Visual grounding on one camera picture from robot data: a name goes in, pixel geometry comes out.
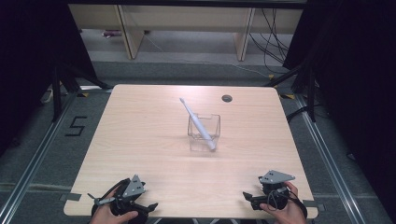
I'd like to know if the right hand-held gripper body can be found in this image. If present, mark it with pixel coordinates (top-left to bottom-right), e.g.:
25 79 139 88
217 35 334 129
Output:
257 169 296 211

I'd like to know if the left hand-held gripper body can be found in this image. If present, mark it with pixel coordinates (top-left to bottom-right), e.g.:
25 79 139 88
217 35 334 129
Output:
87 174 149 224

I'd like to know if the clear plastic holder cup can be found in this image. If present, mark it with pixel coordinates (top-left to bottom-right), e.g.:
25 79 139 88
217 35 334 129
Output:
187 113 221 153

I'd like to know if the white electric toothbrush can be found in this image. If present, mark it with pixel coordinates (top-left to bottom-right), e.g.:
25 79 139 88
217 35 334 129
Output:
178 97 218 152

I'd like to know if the person's right hand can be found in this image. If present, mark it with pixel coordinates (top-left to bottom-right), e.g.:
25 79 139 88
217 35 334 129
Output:
259 181 308 224

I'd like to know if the person's left hand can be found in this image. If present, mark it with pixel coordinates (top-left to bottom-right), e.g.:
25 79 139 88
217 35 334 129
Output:
89 186 139 224

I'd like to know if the grey tape strip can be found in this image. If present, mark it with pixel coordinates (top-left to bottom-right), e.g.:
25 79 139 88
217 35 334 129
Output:
302 200 326 213
59 192 83 203

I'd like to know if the black metal stand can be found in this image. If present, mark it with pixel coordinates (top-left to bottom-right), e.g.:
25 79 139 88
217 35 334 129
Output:
263 61 318 123
50 61 114 123

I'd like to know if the black curtain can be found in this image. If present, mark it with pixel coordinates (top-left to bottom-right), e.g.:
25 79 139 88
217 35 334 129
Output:
0 0 98 157
282 0 396 216

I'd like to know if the small pink object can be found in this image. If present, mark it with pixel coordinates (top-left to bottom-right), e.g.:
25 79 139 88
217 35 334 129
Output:
102 29 123 39

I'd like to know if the light wooden shelf unit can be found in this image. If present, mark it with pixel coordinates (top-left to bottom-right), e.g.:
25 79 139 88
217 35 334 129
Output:
67 3 304 62

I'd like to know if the grey cable of right gripper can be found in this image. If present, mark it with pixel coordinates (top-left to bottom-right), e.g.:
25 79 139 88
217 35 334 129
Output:
266 186 290 211

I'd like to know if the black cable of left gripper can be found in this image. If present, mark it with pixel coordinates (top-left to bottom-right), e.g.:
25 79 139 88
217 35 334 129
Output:
98 177 131 203

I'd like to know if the aluminium floor rail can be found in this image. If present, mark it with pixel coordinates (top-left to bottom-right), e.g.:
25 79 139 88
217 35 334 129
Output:
0 91 79 224
294 92 369 224

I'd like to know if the thick black floor cable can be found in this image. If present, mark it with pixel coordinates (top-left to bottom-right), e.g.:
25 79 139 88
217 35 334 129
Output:
285 105 316 123

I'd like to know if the bundle of black cables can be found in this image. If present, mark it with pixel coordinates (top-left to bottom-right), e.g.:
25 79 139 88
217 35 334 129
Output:
247 8 291 75

